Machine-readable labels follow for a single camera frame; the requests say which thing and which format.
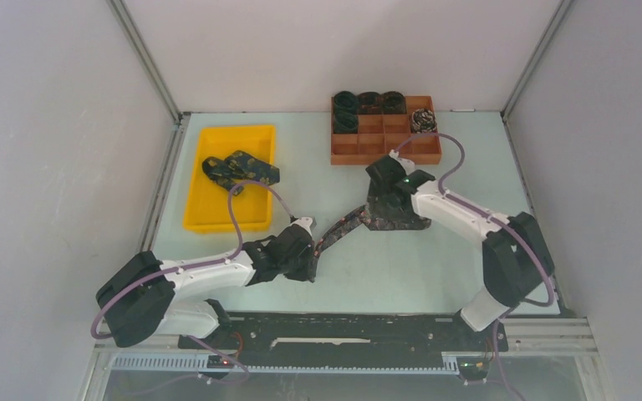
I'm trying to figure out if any dark floral red-dotted tie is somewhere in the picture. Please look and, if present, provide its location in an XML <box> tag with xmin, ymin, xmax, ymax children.
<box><xmin>313</xmin><ymin>206</ymin><xmax>431</xmax><ymax>262</ymax></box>

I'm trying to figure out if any white-patterned tie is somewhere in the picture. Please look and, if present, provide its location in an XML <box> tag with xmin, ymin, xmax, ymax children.
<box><xmin>410</xmin><ymin>108</ymin><xmax>438</xmax><ymax>134</ymax></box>

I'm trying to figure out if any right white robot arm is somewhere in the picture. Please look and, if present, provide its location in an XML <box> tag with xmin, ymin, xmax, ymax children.
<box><xmin>364</xmin><ymin>155</ymin><xmax>555</xmax><ymax>349</ymax></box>

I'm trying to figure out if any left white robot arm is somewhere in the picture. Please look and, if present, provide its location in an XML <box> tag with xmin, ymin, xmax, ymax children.
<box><xmin>95</xmin><ymin>217</ymin><xmax>315</xmax><ymax>348</ymax></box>

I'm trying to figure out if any orange compartment tray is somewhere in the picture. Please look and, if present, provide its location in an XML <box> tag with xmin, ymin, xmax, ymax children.
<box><xmin>330</xmin><ymin>94</ymin><xmax>442</xmax><ymax>165</ymax></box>

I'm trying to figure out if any rolled dark gold-patterned tie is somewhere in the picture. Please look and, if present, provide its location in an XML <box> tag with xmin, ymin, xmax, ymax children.
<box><xmin>381</xmin><ymin>91</ymin><xmax>407</xmax><ymax>114</ymax></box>

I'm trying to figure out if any rolled dark red-patterned tie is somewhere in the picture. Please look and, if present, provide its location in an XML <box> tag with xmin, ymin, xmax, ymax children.
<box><xmin>356</xmin><ymin>92</ymin><xmax>383</xmax><ymax>115</ymax></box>

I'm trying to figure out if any yellow plastic bin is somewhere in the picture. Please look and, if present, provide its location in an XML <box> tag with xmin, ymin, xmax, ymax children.
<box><xmin>182</xmin><ymin>124</ymin><xmax>276</xmax><ymax>234</ymax></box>

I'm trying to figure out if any dark gold-patterned folded tie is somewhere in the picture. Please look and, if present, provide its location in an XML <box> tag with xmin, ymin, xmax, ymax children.
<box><xmin>201</xmin><ymin>150</ymin><xmax>281</xmax><ymax>196</ymax></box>

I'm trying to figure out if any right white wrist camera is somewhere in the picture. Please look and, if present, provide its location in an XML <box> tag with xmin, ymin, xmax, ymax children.
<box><xmin>390</xmin><ymin>155</ymin><xmax>416</xmax><ymax>175</ymax></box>

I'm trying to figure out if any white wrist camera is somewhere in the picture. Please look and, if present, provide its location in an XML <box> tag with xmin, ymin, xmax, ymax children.
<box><xmin>390</xmin><ymin>155</ymin><xmax>416</xmax><ymax>175</ymax></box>
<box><xmin>291</xmin><ymin>216</ymin><xmax>316</xmax><ymax>234</ymax></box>

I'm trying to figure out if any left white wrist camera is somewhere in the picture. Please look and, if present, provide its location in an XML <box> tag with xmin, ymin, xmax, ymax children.
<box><xmin>291</xmin><ymin>216</ymin><xmax>316</xmax><ymax>234</ymax></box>

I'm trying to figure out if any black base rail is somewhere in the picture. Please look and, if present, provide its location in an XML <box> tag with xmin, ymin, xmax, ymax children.
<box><xmin>204</xmin><ymin>312</ymin><xmax>508</xmax><ymax>370</ymax></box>

